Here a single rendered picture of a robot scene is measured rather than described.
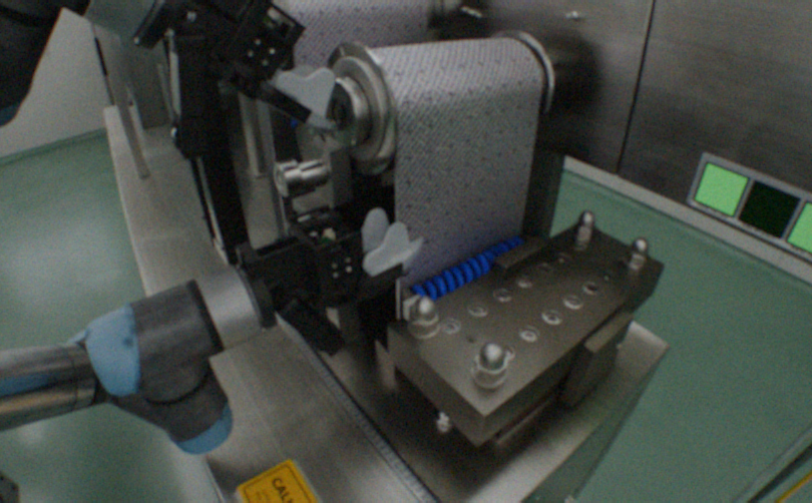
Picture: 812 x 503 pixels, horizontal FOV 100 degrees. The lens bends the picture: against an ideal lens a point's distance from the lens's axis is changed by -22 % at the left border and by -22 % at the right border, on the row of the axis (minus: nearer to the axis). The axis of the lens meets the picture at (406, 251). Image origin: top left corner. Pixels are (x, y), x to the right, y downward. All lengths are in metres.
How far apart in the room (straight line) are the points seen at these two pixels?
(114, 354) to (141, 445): 1.45
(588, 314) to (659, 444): 1.31
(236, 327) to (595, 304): 0.42
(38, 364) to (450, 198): 0.48
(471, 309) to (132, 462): 1.51
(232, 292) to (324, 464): 0.25
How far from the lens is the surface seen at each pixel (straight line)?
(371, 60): 0.43
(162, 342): 0.39
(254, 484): 0.53
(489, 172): 0.56
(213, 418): 0.48
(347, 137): 0.46
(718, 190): 0.60
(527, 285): 0.58
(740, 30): 0.58
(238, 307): 0.39
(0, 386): 0.47
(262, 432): 0.59
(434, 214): 0.51
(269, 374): 0.64
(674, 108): 0.60
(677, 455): 1.83
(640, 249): 0.65
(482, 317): 0.51
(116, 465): 1.85
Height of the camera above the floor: 1.38
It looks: 35 degrees down
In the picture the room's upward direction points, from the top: straight up
